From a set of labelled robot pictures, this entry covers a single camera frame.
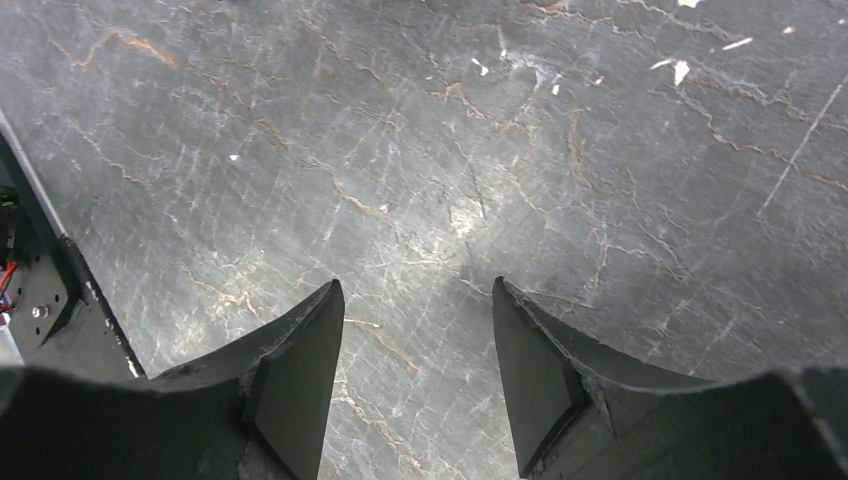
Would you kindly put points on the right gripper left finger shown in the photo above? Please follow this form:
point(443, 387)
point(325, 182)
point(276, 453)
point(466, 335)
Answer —
point(256, 408)

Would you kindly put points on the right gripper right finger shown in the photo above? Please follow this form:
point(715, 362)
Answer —
point(580, 409)

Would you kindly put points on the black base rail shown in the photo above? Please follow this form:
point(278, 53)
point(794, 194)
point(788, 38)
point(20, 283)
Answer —
point(53, 312)

